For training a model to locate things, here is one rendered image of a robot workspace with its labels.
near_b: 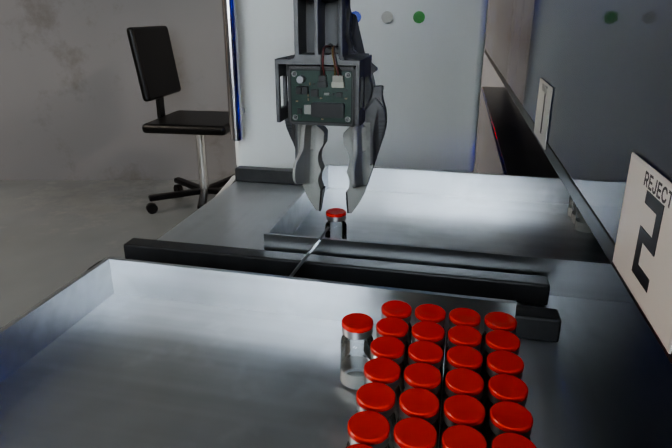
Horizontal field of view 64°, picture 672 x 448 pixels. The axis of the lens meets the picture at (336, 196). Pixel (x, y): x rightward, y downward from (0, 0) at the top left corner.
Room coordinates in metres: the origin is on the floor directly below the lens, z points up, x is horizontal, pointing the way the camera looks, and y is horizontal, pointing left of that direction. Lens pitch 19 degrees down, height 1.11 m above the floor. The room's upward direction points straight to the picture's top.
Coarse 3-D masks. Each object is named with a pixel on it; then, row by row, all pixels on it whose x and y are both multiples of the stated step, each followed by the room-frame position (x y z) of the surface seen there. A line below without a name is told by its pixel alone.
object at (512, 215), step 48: (336, 192) 0.71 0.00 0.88; (384, 192) 0.71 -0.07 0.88; (432, 192) 0.70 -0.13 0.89; (480, 192) 0.69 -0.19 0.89; (528, 192) 0.67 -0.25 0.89; (288, 240) 0.48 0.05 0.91; (336, 240) 0.47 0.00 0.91; (384, 240) 0.54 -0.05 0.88; (432, 240) 0.54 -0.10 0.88; (480, 240) 0.54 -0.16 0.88; (528, 240) 0.54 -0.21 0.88; (576, 240) 0.54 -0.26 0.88; (576, 288) 0.42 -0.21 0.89; (624, 288) 0.41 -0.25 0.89
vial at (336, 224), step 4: (328, 216) 0.50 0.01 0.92; (344, 216) 0.50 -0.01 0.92; (328, 220) 0.50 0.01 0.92; (332, 220) 0.50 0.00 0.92; (336, 220) 0.50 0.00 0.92; (340, 220) 0.50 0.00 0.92; (344, 220) 0.50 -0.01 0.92; (328, 224) 0.50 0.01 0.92; (332, 224) 0.50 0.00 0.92; (336, 224) 0.50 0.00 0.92; (340, 224) 0.50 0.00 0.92; (344, 224) 0.50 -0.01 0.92; (332, 228) 0.50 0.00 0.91; (336, 228) 0.50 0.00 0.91; (340, 228) 0.50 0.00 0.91; (344, 228) 0.50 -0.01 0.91; (332, 232) 0.50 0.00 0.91; (336, 232) 0.50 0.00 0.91; (340, 232) 0.50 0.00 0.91; (344, 232) 0.50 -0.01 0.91; (332, 236) 0.50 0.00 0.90; (336, 236) 0.50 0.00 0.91; (340, 236) 0.50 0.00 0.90; (344, 236) 0.50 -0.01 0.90
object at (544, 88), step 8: (544, 88) 0.55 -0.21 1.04; (552, 88) 0.51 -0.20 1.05; (536, 112) 0.59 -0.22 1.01; (544, 112) 0.54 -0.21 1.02; (536, 120) 0.58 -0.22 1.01; (544, 120) 0.53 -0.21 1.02; (536, 128) 0.58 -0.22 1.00; (544, 128) 0.53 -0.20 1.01; (536, 136) 0.57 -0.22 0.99; (544, 136) 0.52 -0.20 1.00; (544, 144) 0.51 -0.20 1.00
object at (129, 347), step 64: (64, 320) 0.36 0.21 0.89; (128, 320) 0.38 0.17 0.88; (192, 320) 0.38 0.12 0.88; (256, 320) 0.38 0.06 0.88; (320, 320) 0.38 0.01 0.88; (448, 320) 0.36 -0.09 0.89; (0, 384) 0.30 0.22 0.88; (64, 384) 0.30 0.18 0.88; (128, 384) 0.30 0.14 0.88; (192, 384) 0.30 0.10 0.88; (256, 384) 0.30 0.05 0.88; (320, 384) 0.30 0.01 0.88
